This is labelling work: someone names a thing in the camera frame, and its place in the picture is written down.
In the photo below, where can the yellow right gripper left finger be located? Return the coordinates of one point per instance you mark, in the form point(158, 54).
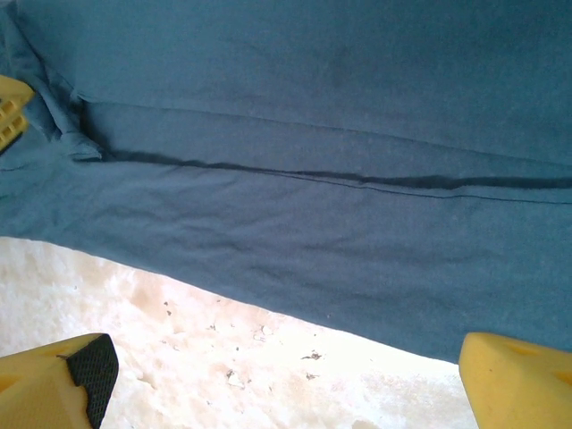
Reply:
point(36, 384)

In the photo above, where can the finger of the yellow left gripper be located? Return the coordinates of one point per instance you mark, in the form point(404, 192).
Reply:
point(11, 111)

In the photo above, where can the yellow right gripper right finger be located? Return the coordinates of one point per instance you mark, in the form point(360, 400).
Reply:
point(518, 384)

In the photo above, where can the blue t-shirt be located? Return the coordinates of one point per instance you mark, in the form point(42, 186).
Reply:
point(286, 134)

